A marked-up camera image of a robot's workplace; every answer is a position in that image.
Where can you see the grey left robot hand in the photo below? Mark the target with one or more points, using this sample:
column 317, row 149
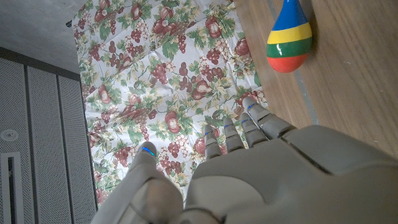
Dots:
column 280, row 180

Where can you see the colourful striped wooden maraca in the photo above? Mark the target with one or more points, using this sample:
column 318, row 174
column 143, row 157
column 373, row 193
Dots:
column 289, row 40

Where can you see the floral fruit print backdrop cloth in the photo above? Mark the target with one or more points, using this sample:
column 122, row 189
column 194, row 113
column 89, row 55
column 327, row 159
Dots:
column 155, row 62

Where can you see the white ceiling air vent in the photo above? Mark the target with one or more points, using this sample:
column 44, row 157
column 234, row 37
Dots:
column 12, row 186

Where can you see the round white ceiling fixture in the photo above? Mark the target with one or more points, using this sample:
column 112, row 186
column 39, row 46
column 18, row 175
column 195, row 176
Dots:
column 9, row 135

